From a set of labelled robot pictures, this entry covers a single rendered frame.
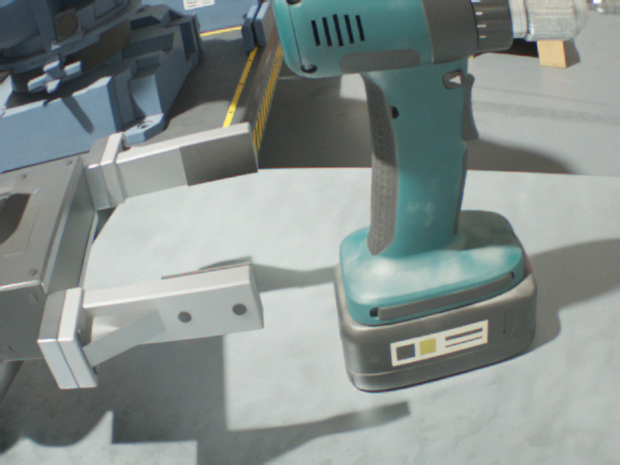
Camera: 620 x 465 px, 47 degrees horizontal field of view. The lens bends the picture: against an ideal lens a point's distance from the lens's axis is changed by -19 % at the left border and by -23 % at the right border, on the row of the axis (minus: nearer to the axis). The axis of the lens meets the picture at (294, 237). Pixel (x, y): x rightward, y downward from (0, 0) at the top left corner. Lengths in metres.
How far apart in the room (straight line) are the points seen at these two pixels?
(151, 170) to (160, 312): 0.14
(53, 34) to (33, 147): 0.30
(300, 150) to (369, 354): 1.68
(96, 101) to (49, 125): 0.14
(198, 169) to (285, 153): 1.62
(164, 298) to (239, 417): 0.12
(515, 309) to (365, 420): 0.10
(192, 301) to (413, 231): 0.11
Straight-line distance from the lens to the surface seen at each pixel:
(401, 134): 0.39
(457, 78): 0.38
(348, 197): 0.62
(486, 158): 1.98
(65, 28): 1.71
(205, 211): 0.64
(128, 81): 1.79
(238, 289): 0.36
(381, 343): 0.43
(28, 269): 0.40
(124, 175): 0.49
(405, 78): 0.38
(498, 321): 0.44
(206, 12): 2.36
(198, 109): 1.83
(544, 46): 2.54
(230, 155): 0.48
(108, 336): 0.36
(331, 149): 2.08
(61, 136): 1.81
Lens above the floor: 0.97
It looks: 33 degrees down
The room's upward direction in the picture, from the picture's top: 12 degrees counter-clockwise
